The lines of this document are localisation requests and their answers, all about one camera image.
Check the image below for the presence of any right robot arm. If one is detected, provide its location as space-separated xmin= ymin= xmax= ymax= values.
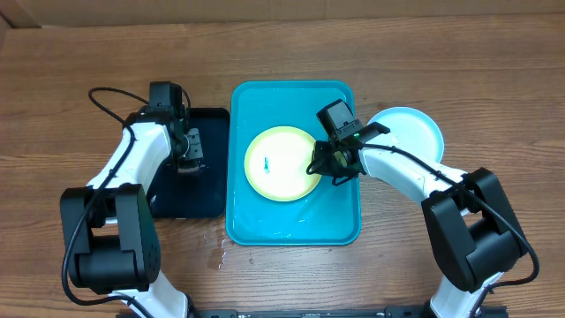
xmin=306 ymin=100 xmax=533 ymax=317

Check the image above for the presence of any light blue plate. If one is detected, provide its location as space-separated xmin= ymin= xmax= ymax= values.
xmin=369 ymin=107 xmax=445 ymax=163

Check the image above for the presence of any teal plastic serving tray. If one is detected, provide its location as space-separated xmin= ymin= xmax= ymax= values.
xmin=226 ymin=80 xmax=361 ymax=246

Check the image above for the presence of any green and tan sponge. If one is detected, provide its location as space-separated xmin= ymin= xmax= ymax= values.
xmin=177 ymin=159 xmax=205 ymax=174

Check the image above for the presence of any black plastic tray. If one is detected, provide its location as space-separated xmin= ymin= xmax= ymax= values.
xmin=148 ymin=108 xmax=230 ymax=218

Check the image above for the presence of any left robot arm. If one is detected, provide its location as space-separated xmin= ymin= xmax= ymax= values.
xmin=60 ymin=81 xmax=203 ymax=317

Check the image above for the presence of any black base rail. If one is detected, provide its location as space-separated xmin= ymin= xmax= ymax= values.
xmin=115 ymin=304 xmax=509 ymax=318

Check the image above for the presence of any yellow-green plate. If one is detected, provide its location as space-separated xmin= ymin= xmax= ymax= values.
xmin=244 ymin=126 xmax=321 ymax=202

